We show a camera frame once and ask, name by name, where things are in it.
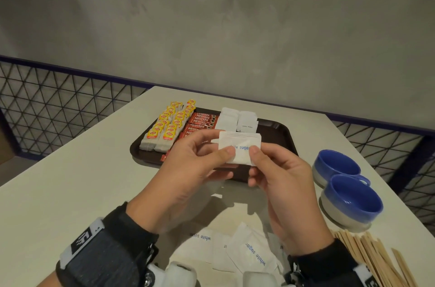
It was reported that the person's right hand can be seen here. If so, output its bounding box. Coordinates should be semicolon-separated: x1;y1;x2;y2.
248;142;335;257

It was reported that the person's left hand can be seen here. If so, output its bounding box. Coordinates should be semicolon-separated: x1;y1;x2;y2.
126;129;238;234

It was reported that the brown plastic tray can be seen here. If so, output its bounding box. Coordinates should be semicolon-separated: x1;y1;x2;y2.
130;108;300;182

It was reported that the row of red Nescafe sachets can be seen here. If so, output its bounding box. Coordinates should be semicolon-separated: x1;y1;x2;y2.
159;112;218;162

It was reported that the pile of white sugar sachets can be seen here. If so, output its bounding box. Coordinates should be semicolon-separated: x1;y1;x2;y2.
175;222;290;287

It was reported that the row of white sugar packets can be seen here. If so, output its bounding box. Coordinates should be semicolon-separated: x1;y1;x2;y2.
216;107;240;131

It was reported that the pile of wooden stirrers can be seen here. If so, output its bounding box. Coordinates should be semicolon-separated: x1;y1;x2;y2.
329;229;419;287

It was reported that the person's left forearm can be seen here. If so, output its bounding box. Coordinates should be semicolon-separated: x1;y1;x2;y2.
35;269;68;287

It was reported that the blue and white bowl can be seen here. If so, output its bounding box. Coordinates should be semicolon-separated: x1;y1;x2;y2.
312;149;371;189
320;174;384;230

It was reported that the brown cardboard box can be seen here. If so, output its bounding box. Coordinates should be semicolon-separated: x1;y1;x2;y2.
0;127;16;165

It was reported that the black right wrist strap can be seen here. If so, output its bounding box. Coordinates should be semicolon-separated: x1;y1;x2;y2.
287;238;378;287

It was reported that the black wrist strap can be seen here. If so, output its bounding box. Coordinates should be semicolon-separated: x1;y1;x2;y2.
56;201;160;287
287;238;378;287

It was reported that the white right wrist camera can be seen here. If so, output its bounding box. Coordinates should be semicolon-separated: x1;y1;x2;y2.
243;271;290;287

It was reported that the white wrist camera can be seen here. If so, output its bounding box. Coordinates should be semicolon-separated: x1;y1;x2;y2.
243;271;290;287
142;261;198;287

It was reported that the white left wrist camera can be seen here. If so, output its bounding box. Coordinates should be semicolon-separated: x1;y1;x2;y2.
142;261;198;287

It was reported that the black left wrist strap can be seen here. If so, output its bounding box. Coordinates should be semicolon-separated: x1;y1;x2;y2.
56;201;160;287

